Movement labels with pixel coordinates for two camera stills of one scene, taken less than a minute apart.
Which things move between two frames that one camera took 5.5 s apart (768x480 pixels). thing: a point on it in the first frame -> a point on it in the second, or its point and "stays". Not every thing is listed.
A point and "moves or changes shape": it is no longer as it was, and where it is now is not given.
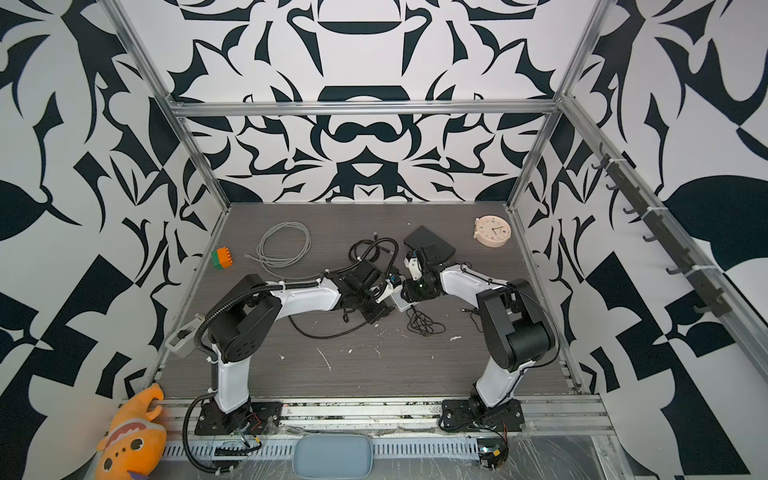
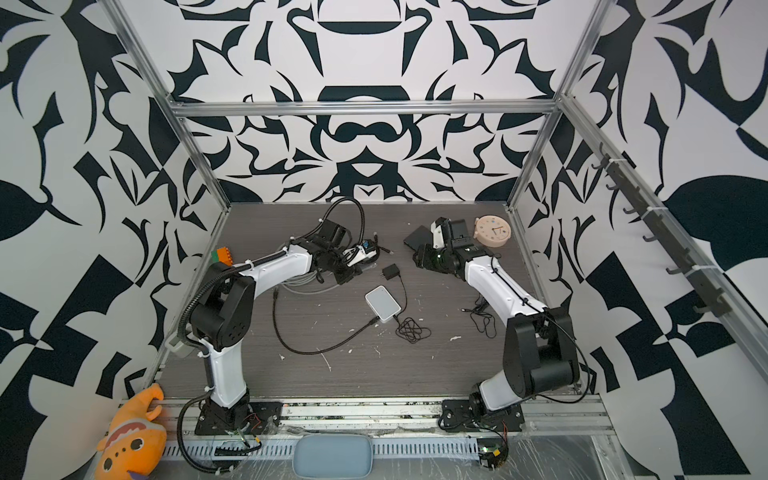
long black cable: (325, 337) moves or changes shape
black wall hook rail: (715, 301) stays
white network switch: (401, 303) moves or changes shape
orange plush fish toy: (135, 444) stays
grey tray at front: (333, 457) stays
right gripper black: (409, 286) -> (425, 258)
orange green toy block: (222, 257) stays
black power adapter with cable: (422, 324) -> (408, 329)
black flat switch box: (434, 248) stays
